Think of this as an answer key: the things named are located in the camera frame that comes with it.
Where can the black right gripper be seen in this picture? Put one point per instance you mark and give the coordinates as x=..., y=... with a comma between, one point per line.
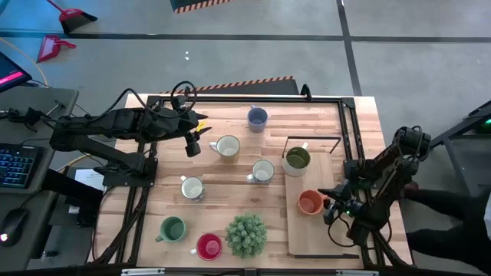
x=351, y=201

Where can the black monitor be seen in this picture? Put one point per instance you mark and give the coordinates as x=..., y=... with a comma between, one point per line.
x=9, y=73

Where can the succulent in grey patterned pot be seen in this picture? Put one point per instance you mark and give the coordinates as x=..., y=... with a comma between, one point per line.
x=246, y=235

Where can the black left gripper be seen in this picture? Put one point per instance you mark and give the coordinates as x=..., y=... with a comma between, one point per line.
x=172, y=122

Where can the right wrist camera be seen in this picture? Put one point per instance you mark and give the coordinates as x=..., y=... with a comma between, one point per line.
x=330, y=215

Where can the backlit keyboard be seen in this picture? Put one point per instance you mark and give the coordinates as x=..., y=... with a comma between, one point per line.
x=17, y=165

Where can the blue floral white mug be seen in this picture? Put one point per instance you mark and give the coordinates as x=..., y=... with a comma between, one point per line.
x=192, y=188
x=262, y=171

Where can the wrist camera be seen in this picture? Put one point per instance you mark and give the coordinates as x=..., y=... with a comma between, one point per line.
x=192, y=147
x=330, y=215

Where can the black clamp mount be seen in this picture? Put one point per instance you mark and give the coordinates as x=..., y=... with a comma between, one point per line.
x=28, y=115

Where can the wooden shelf black metal frame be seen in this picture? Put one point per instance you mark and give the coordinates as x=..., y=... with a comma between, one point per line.
x=307, y=237

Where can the red broom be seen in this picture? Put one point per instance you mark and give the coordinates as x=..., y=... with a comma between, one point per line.
x=71, y=15

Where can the red dustpan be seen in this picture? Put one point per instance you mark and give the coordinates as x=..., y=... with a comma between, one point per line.
x=51, y=46

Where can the person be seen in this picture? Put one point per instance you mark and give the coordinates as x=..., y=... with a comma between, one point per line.
x=452, y=226

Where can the lavender mug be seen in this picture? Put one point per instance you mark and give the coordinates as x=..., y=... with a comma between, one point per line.
x=257, y=119

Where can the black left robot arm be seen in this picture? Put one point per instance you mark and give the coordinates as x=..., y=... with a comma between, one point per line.
x=96, y=147

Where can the red mug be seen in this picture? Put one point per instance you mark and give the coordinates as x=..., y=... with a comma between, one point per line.
x=208, y=247

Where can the silver table bracket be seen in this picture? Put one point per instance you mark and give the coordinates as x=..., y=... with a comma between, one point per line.
x=142, y=271
x=356, y=273

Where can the yellow gripper tag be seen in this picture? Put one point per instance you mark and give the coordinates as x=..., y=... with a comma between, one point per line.
x=201, y=125

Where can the white paper sheet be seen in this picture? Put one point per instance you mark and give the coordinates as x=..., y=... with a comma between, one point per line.
x=90, y=178

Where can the black computer mouse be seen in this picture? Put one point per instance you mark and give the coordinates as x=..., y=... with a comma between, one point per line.
x=11, y=226

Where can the hazard striped black mat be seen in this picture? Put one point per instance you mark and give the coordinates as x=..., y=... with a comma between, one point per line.
x=249, y=89
x=192, y=3

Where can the grey desk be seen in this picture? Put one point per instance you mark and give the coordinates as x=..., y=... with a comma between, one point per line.
x=38, y=103

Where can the black metal stand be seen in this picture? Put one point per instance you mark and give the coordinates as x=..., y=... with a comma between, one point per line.
x=460, y=132

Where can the black frame bracket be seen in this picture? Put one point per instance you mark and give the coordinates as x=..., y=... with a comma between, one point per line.
x=186, y=91
x=305, y=91

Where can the black equipment box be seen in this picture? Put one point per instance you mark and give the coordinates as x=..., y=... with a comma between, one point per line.
x=73, y=195

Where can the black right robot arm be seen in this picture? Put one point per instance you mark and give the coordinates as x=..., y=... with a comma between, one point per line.
x=387, y=172

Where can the orange mug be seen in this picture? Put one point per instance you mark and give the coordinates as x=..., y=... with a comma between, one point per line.
x=310, y=202

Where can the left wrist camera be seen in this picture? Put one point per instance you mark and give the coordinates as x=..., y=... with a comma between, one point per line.
x=192, y=147

